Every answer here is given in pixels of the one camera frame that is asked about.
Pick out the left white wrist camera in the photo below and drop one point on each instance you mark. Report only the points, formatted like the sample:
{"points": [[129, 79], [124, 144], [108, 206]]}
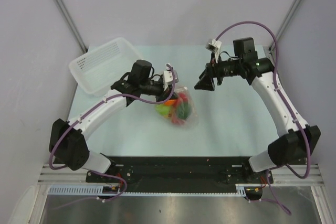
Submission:
{"points": [[169, 76]]}

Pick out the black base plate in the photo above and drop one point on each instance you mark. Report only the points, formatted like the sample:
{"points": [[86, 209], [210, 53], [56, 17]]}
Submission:
{"points": [[181, 175]]}

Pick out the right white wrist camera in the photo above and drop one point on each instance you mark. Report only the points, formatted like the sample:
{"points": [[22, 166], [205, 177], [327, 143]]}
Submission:
{"points": [[214, 46]]}

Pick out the clear dotted zip bag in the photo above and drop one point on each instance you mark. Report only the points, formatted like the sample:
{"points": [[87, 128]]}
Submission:
{"points": [[193, 119]]}

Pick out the dark green lime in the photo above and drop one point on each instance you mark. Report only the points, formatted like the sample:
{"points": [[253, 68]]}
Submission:
{"points": [[183, 111]]}

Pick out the red apple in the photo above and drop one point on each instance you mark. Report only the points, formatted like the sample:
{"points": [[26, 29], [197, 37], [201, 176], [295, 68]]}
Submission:
{"points": [[176, 120], [181, 98]]}

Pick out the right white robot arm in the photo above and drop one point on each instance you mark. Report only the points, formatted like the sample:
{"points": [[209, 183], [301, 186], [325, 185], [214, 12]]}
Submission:
{"points": [[296, 138]]}

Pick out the white slotted cable duct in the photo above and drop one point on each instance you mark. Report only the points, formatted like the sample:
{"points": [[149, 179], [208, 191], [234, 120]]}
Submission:
{"points": [[77, 190]]}

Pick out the white plastic basket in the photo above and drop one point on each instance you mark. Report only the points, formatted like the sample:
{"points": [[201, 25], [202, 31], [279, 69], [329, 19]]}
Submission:
{"points": [[96, 70]]}

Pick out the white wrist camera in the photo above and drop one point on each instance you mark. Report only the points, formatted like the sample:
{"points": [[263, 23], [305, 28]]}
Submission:
{"points": [[214, 46], [169, 76]]}

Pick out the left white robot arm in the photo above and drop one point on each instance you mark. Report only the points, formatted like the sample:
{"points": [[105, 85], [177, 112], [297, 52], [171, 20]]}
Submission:
{"points": [[68, 140]]}

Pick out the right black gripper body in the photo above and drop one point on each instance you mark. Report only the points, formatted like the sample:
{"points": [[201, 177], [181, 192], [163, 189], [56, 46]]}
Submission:
{"points": [[222, 69]]}

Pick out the light green apple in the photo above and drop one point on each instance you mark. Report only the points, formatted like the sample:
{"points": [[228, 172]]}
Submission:
{"points": [[163, 110]]}

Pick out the orange fruit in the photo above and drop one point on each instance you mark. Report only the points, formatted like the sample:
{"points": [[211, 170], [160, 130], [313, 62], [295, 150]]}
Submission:
{"points": [[170, 102]]}

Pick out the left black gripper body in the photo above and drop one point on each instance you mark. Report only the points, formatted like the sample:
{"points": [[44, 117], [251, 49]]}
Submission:
{"points": [[158, 91]]}

